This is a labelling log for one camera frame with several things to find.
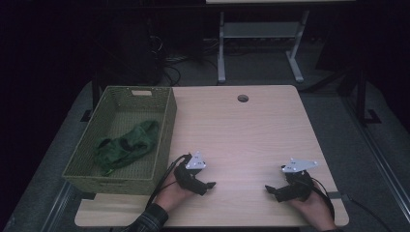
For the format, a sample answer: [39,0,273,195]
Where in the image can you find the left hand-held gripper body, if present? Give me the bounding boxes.
[173,151,208,195]

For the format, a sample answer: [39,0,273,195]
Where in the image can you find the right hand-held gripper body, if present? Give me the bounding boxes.
[280,157,319,203]

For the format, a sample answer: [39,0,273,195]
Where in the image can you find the dark green cloth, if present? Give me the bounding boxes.
[93,119,161,177]

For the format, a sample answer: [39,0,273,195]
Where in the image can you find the green woven basket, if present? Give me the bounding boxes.
[61,85,178,196]

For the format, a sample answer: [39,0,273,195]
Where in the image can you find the person's left hand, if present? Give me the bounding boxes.
[154,173,195,213]

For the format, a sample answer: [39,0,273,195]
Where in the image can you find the person's right hand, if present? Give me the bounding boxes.
[287,188,338,230]

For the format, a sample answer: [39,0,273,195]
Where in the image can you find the grey tape strip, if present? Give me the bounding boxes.
[326,190,350,201]

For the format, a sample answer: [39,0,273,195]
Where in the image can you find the black metal stand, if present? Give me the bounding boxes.
[79,72,102,124]
[337,64,383,128]

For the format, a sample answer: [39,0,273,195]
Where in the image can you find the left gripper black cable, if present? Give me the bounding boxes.
[145,154,191,210]

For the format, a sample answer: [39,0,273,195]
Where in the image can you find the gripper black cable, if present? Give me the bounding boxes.
[145,154,191,210]
[303,176,337,222]

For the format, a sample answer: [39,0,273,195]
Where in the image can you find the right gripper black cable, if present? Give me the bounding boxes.
[303,176,337,222]

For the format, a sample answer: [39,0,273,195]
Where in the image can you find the black floor cable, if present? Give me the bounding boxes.
[347,196,385,232]

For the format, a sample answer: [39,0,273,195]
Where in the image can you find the aluminium floor rail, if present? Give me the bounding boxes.
[40,181,75,232]
[340,95,410,223]

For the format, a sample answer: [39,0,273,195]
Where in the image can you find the tangle of floor cables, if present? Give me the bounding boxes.
[149,34,220,87]

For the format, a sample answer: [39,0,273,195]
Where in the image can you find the grey metal desk frame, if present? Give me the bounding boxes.
[205,0,356,85]

